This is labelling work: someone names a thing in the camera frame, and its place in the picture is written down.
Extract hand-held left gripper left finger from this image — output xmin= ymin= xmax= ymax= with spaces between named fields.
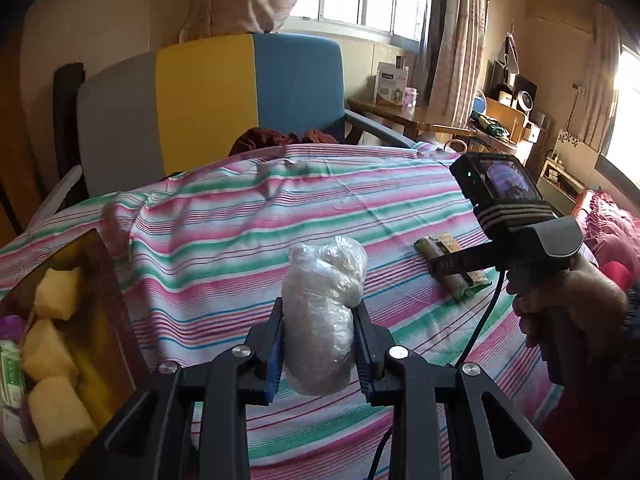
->
xmin=65 ymin=296 xmax=286 ymax=480

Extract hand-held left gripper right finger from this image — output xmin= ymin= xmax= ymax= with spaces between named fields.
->
xmin=350 ymin=302 xmax=573 ymax=480

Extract rice cracker snack packet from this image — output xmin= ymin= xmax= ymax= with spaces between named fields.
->
xmin=414 ymin=231 xmax=492 ymax=303

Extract white plastic-wrapped bundle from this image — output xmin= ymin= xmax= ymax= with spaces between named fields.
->
xmin=280 ymin=235 xmax=369 ymax=396

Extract gold tin box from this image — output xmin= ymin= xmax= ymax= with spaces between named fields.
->
xmin=0 ymin=229 xmax=151 ymax=480

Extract yellow sponge block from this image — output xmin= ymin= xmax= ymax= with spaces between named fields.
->
xmin=26 ymin=375 xmax=98 ymax=456
xmin=34 ymin=266 xmax=83 ymax=321
xmin=21 ymin=319 xmax=81 ymax=386

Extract purple packet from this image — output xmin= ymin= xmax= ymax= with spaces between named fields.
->
xmin=0 ymin=314 xmax=28 ymax=343

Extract green carton box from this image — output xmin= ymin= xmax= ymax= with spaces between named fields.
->
xmin=0 ymin=341 xmax=27 ymax=408

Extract person's right forearm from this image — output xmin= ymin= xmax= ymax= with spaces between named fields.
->
xmin=542 ymin=285 xmax=640 ymax=480

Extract person's right hand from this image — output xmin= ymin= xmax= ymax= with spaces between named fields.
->
xmin=512 ymin=252 xmax=632 ymax=361

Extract pink bedding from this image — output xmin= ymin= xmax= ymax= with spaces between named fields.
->
xmin=575 ymin=190 xmax=640 ymax=291

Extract white shelf unit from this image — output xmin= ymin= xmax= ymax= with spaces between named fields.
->
xmin=537 ymin=155 xmax=588 ymax=216

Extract green patterned cloth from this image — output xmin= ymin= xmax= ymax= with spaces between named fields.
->
xmin=472 ymin=112 xmax=508 ymax=138

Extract striped blanket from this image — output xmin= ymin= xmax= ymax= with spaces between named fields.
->
xmin=0 ymin=142 xmax=601 ymax=480

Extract wooden desk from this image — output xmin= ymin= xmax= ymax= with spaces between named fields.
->
xmin=347 ymin=97 xmax=476 ymax=141

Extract white cardboard box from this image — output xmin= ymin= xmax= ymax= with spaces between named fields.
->
xmin=374 ymin=61 xmax=410 ymax=107

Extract dark red cloth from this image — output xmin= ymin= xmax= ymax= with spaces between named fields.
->
xmin=229 ymin=127 xmax=340 ymax=157

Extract patterned beige curtain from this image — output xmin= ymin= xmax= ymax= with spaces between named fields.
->
xmin=420 ymin=0 xmax=486 ymax=126

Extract grey yellow blue chair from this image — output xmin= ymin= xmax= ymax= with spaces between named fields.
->
xmin=30 ymin=32 xmax=421 ymax=211

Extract black rolled mat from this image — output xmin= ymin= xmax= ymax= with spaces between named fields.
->
xmin=52 ymin=62 xmax=86 ymax=181

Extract wooden wardrobe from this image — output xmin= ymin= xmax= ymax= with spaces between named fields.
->
xmin=0 ymin=35 xmax=51 ymax=246

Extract black cable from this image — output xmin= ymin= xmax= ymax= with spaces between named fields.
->
xmin=367 ymin=267 xmax=503 ymax=480

